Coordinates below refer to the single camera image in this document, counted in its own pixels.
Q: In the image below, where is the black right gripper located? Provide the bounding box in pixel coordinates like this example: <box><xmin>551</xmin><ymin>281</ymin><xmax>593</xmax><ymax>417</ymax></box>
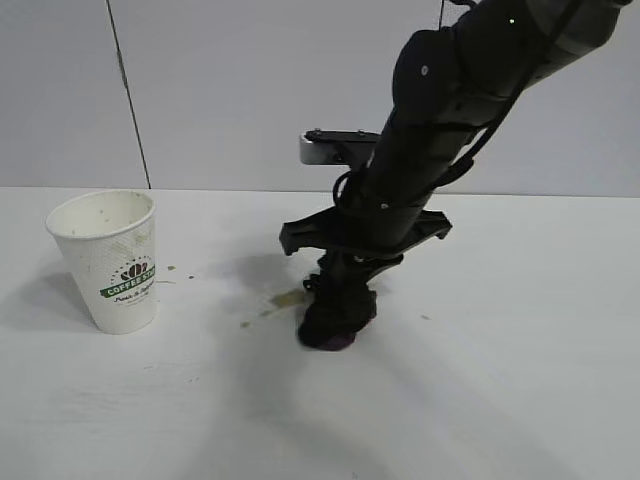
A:
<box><xmin>279</xmin><ymin>198</ymin><xmax>454</xmax><ymax>302</ymax></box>

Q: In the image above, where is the dark purple cloth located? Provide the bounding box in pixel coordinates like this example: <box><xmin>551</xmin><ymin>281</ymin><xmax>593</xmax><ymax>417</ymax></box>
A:
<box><xmin>297</xmin><ymin>283</ymin><xmax>379</xmax><ymax>352</ymax></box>

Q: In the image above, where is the white Coffee Star paper cup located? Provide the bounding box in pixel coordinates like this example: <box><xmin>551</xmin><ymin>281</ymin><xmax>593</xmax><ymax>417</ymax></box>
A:
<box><xmin>45</xmin><ymin>189</ymin><xmax>159</xmax><ymax>335</ymax></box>

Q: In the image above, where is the brown coffee puddle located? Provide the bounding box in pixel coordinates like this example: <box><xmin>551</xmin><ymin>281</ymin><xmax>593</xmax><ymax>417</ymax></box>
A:
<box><xmin>257</xmin><ymin>291</ymin><xmax>307</xmax><ymax>319</ymax></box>

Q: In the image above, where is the black camera cable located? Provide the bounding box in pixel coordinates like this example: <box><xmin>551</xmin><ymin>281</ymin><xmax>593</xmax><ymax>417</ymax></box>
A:
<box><xmin>330</xmin><ymin>168</ymin><xmax>374</xmax><ymax>210</ymax></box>

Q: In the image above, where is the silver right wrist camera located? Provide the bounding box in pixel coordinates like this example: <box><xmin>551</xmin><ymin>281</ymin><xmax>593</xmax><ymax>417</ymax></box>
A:
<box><xmin>299</xmin><ymin>128</ymin><xmax>382</xmax><ymax>166</ymax></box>

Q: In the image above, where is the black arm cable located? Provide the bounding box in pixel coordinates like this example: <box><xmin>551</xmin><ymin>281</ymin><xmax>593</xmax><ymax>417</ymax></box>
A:
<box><xmin>438</xmin><ymin>0</ymin><xmax>581</xmax><ymax>187</ymax></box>

